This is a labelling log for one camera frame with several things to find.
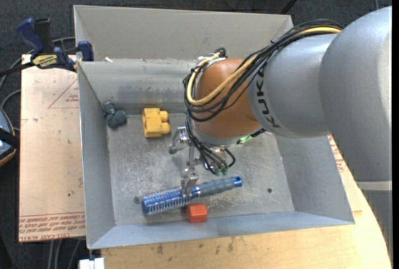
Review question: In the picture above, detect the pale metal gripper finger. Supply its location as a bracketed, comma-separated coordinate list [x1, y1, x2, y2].
[180, 169, 191, 200]
[190, 169, 200, 197]

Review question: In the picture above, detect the blue hair brush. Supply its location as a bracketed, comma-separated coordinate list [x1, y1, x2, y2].
[140, 176, 243, 217]

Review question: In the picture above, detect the red-orange small block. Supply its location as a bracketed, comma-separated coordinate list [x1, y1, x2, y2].
[185, 203, 208, 224]

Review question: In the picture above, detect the grey metal bin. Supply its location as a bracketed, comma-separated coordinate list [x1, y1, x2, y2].
[73, 4, 355, 250]

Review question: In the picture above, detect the yellow toy block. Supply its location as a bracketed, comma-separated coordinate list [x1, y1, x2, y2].
[142, 107, 171, 139]

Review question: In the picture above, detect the dark grey toy figure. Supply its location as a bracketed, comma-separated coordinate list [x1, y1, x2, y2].
[103, 100, 128, 130]

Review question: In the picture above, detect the brown cardboard board red print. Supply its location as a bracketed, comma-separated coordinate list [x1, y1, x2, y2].
[18, 54, 364, 243]

